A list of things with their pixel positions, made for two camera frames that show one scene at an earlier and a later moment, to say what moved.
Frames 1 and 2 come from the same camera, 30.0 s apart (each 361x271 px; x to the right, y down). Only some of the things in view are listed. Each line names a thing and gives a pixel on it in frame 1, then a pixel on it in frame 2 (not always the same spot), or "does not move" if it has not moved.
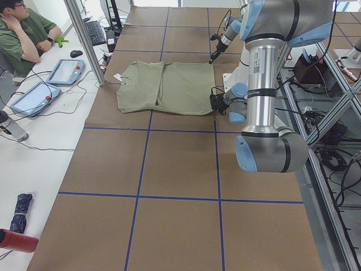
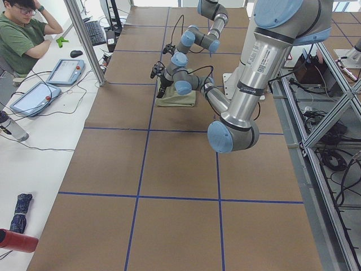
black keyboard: [95, 32] does not move
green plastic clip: [60, 40] does not move
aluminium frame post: [73, 9] does not move
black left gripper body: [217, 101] -> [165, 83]
